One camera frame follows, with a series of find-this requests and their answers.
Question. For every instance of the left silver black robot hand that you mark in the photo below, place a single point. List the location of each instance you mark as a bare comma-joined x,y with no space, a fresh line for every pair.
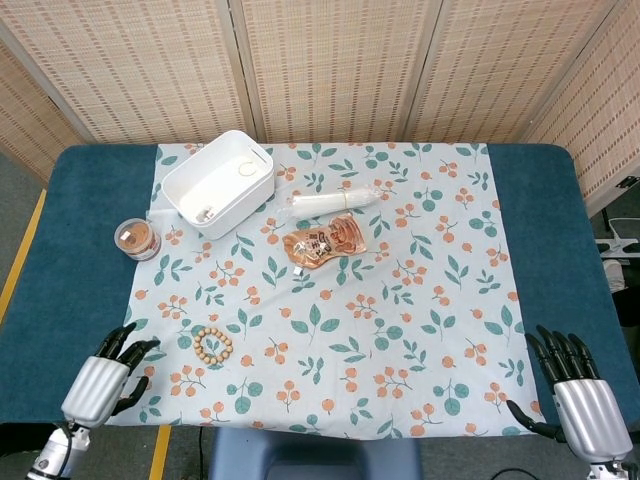
97,387

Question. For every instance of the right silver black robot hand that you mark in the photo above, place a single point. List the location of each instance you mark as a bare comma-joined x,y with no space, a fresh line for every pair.
590,415

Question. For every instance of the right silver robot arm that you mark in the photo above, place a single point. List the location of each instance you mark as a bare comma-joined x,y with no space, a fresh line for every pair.
610,471

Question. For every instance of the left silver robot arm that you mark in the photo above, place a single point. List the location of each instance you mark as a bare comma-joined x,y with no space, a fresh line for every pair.
55,455

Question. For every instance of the teal table cover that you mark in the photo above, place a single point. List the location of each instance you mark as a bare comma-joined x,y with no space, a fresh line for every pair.
85,250

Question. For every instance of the clear jar with orange contents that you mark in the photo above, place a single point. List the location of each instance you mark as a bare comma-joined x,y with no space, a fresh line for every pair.
136,240

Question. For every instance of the white plastic storage box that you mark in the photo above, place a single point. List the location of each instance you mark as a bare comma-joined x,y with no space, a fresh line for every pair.
222,225

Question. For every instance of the black screen hinge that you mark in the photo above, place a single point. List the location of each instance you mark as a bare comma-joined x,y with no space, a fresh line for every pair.
627,182

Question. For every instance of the floral leaf print tablecloth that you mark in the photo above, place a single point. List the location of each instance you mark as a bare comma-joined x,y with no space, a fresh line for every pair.
350,305

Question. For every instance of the orange spout pouch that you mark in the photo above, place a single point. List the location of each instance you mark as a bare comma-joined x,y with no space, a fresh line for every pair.
325,245

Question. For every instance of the woven bamboo screen panel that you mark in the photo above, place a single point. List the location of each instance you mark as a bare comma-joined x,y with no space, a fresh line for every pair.
30,120
510,65
335,65
140,65
600,130

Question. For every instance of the yellow rubber band on bag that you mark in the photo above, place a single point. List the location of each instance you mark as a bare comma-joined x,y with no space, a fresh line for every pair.
344,198

